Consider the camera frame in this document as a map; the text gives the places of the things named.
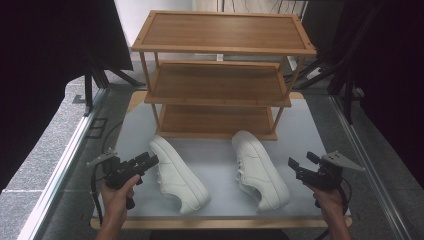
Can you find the black tripod stand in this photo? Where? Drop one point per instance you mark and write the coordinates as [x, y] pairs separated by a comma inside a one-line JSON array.
[[91, 80], [346, 83]]

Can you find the person's right hand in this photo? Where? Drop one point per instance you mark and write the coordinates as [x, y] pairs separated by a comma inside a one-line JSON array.
[[330, 201]]

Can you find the person's left hand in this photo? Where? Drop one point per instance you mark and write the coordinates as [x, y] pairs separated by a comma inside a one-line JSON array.
[[115, 203]]

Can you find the three-tier wooden shoe rack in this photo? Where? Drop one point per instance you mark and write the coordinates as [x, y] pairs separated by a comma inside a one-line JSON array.
[[220, 33]]

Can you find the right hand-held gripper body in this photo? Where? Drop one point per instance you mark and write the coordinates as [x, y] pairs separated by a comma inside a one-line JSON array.
[[325, 176]]

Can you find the black curtain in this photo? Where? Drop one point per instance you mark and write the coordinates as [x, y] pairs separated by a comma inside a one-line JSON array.
[[390, 66], [43, 66]]

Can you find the white sneaker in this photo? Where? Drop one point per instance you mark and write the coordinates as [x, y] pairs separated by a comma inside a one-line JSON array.
[[260, 173], [176, 176]]

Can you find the aluminium frame rail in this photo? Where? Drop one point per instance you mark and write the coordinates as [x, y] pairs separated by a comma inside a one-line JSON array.
[[370, 160], [63, 160]]

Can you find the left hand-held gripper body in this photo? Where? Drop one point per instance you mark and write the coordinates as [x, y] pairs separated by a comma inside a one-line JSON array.
[[116, 173]]

